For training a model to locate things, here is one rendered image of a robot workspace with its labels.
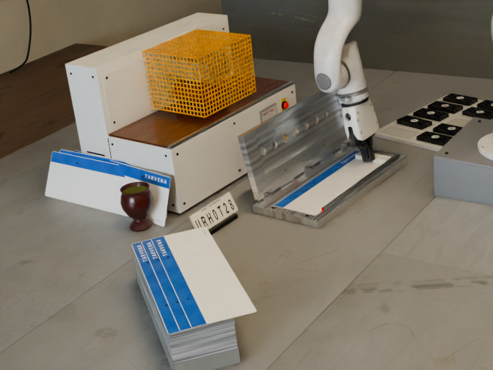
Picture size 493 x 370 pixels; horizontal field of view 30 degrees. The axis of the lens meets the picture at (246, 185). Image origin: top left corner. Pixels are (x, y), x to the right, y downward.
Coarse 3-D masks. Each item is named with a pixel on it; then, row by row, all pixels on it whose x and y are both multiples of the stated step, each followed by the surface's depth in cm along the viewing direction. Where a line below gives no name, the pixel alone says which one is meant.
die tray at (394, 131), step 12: (444, 96) 300; (420, 108) 293; (396, 120) 285; (432, 120) 282; (444, 120) 281; (456, 120) 280; (468, 120) 279; (384, 132) 277; (396, 132) 276; (408, 132) 275; (420, 132) 274; (408, 144) 269; (420, 144) 266; (432, 144) 265
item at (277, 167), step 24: (312, 96) 252; (336, 96) 262; (288, 120) 246; (312, 120) 254; (336, 120) 262; (240, 144) 232; (264, 144) 238; (288, 144) 246; (312, 144) 253; (336, 144) 260; (264, 168) 238; (288, 168) 244; (264, 192) 237
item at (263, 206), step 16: (336, 160) 258; (400, 160) 254; (304, 176) 250; (384, 176) 248; (272, 192) 240; (288, 192) 242; (352, 192) 238; (256, 208) 237; (272, 208) 234; (336, 208) 231; (304, 224) 229; (320, 224) 226
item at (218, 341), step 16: (144, 256) 201; (144, 272) 194; (144, 288) 200; (160, 288) 187; (160, 304) 182; (160, 320) 180; (160, 336) 187; (176, 336) 172; (192, 336) 173; (208, 336) 174; (224, 336) 175; (176, 352) 174; (192, 352) 175; (208, 352) 176; (224, 352) 176; (176, 368) 175; (192, 368) 176; (208, 368) 177
